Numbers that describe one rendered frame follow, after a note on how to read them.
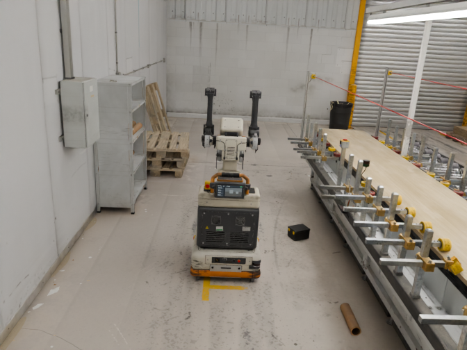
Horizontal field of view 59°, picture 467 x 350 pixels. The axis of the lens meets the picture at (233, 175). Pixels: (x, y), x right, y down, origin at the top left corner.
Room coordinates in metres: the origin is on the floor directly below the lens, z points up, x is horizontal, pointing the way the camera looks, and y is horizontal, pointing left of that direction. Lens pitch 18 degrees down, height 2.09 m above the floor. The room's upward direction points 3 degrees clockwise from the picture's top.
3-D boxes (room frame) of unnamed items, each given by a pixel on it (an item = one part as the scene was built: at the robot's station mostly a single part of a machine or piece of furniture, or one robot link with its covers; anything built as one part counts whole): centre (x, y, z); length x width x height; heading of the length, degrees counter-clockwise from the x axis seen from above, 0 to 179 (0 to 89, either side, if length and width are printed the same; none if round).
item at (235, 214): (3.48, 0.03, 0.59); 0.55 x 0.34 x 0.83; 92
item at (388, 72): (5.98, -2.07, 1.25); 0.15 x 0.08 x 1.10; 2
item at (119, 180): (5.04, 1.41, 0.78); 0.90 x 0.45 x 1.55; 2
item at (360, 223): (2.59, -1.08, 0.95); 0.50 x 0.04 x 0.04; 92
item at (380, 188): (2.88, -1.08, 0.88); 0.04 x 0.04 x 0.48; 2
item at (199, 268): (3.57, 0.03, 0.16); 0.67 x 0.64 x 0.25; 2
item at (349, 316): (2.78, -0.98, 0.04); 0.30 x 0.08 x 0.08; 2
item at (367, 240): (2.34, -1.09, 0.95); 0.50 x 0.04 x 0.04; 92
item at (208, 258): (3.25, 0.00, 0.23); 0.41 x 0.02 x 0.08; 92
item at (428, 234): (2.13, -1.11, 0.90); 0.04 x 0.04 x 0.48; 2
